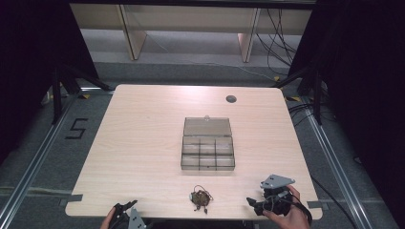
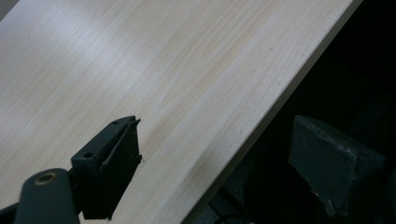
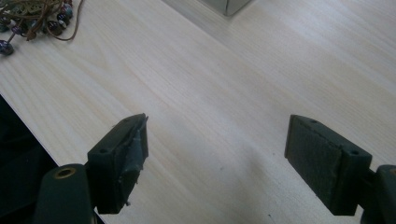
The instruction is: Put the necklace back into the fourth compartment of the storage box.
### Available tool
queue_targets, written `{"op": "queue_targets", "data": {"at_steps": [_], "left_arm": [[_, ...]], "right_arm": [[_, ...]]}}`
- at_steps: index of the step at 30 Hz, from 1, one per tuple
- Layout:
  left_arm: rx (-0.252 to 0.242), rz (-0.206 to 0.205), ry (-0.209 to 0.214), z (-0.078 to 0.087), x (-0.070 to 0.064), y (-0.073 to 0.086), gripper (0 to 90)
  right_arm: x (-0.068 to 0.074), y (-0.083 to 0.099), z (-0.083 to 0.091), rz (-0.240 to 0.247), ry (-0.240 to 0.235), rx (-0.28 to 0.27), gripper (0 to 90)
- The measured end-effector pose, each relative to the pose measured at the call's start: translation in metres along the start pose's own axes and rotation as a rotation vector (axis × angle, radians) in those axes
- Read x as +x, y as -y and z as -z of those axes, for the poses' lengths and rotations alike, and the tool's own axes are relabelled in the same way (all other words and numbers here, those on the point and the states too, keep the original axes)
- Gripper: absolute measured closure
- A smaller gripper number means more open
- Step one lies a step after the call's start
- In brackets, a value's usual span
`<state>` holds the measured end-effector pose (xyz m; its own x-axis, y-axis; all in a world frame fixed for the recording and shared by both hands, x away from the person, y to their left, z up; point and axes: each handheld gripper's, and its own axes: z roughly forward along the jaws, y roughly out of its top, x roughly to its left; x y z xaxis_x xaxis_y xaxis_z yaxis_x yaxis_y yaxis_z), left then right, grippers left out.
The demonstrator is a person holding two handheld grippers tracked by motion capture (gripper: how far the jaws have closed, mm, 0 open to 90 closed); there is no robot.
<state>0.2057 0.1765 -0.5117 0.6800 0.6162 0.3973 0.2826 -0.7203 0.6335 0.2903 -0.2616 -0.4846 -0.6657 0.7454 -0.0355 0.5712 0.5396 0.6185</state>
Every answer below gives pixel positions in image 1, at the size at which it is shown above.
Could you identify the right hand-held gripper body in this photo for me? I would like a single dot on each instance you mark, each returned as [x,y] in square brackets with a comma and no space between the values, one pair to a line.
[275,194]

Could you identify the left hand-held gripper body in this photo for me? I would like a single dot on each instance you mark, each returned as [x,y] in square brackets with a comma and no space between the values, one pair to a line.
[132,219]

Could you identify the clear plastic compartment box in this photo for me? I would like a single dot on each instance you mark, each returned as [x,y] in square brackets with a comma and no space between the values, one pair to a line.
[207,149]

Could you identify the person's left hand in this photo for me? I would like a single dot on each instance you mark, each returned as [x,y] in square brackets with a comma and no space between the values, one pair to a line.
[108,221]

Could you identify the person's right hand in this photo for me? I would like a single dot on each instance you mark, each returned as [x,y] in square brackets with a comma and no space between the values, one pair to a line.
[291,216]

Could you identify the grey tape strip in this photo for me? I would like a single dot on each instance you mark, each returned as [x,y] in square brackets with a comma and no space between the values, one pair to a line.
[75,197]
[315,204]

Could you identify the yellow black hazard tape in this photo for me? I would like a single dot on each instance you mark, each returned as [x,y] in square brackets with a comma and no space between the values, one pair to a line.
[84,96]
[293,98]

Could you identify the black metal stand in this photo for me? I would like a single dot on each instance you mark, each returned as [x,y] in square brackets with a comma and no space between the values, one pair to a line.
[68,84]
[310,86]

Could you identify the black curtain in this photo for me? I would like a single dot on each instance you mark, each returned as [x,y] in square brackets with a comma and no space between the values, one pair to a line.
[363,79]
[35,63]

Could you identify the light wooden desk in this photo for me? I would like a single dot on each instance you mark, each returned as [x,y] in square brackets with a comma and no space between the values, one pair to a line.
[191,17]

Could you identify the aluminium floor rail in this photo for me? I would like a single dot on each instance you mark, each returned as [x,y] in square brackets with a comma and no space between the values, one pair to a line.
[35,162]
[337,168]

